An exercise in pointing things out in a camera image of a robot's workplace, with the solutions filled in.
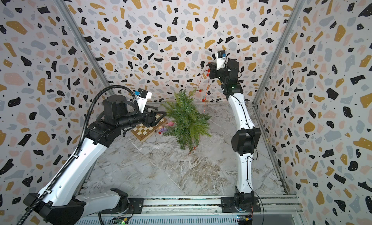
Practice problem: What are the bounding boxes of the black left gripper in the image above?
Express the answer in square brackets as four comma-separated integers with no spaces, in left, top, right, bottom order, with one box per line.
[117,105,168,132]

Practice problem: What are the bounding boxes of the small green christmas tree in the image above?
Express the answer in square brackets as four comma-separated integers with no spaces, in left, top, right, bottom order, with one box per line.
[162,90,212,152]

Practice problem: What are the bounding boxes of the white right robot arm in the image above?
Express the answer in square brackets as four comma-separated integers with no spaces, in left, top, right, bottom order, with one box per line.
[208,57,261,213]

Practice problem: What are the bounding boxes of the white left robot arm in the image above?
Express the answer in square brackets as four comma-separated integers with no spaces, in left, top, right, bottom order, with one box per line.
[18,89,166,225]

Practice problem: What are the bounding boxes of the wooden folding chess board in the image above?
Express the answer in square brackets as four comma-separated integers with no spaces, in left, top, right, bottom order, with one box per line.
[131,118,168,143]

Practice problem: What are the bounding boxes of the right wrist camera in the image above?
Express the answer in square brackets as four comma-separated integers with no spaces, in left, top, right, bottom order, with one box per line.
[216,50,227,70]

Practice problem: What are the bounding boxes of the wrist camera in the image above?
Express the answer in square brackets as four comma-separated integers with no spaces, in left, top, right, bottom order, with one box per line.
[135,88,152,113]
[216,50,227,70]

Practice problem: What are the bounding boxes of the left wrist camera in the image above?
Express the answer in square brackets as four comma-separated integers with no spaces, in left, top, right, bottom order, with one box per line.
[135,88,152,113]

